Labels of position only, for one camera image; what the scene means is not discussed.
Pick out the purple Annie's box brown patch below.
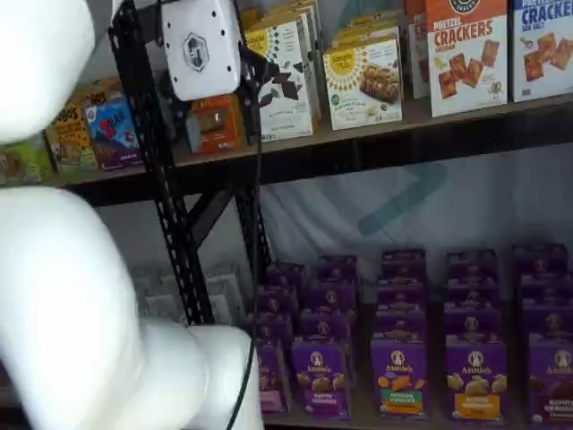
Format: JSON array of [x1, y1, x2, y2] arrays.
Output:
[[512, 244, 569, 277], [517, 272, 573, 308], [527, 334, 573, 425], [521, 304, 573, 340]]

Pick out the black metal shelving rack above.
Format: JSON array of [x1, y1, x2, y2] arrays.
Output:
[[109, 0, 573, 430], [0, 0, 211, 328]]

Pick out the green Bobo's snack box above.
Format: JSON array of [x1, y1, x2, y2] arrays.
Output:
[[0, 132, 56, 185]]

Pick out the purple Annie's box yellow patch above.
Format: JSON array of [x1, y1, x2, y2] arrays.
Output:
[[446, 249, 499, 281], [442, 306, 503, 346], [444, 277, 501, 310], [446, 342, 509, 422]]

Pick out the white patterned pantry box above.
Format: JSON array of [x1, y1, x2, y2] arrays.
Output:
[[210, 293, 246, 324], [203, 267, 245, 297]]

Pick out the purple Annie's box violet patch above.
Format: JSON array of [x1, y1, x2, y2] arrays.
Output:
[[315, 254, 359, 286], [291, 342, 350, 421], [307, 279, 357, 314], [298, 308, 353, 348]]

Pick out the blue sea salt crackers box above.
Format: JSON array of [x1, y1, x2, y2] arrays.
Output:
[[511, 0, 573, 104]]

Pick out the orange Bobo's snack box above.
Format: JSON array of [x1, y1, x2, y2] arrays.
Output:
[[44, 87, 98, 174], [73, 78, 124, 102]]

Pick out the Simple Mills sweet thins box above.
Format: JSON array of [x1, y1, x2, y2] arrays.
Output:
[[268, 0, 323, 120], [259, 9, 320, 125], [244, 21, 314, 143]]

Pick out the white backdrop sheet teal logo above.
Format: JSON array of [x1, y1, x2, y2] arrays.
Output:
[[259, 142, 573, 314]]

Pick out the purple Annie's box green patch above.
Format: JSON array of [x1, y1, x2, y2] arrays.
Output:
[[370, 340, 429, 421], [381, 249, 426, 281], [374, 308, 427, 344], [378, 277, 427, 313]]

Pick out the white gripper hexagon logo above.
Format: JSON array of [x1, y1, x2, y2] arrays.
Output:
[[160, 0, 272, 154]]

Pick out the orange cracker box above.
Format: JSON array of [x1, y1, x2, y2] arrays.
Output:
[[240, 7, 264, 33], [186, 94, 246, 154]]

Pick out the Simple Mills yellow bars box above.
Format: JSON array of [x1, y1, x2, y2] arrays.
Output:
[[330, 24, 402, 48], [333, 11, 404, 32], [322, 38, 404, 132]]

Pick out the thin black cable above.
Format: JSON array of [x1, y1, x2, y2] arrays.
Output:
[[226, 133, 265, 430]]

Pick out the orange cheddar pretzel crackers box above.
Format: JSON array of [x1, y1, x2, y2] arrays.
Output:
[[404, 0, 432, 100], [424, 0, 510, 119]]

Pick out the blue Zbar snack box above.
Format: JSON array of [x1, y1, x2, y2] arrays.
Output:
[[83, 95, 143, 172]]

